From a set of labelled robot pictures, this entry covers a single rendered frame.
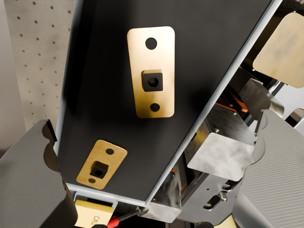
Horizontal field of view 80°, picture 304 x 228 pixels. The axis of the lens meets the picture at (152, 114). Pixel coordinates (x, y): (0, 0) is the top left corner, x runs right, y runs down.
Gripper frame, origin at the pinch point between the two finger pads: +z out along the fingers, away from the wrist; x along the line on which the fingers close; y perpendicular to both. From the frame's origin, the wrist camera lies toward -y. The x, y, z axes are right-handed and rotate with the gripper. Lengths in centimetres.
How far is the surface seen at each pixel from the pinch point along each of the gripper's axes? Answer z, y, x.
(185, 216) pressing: 21, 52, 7
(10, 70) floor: 121, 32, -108
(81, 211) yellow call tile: 5.1, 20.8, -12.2
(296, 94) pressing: 21.1, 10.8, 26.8
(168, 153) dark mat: 5.1, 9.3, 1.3
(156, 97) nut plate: 4.8, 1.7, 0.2
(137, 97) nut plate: 4.8, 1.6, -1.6
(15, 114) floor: 121, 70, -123
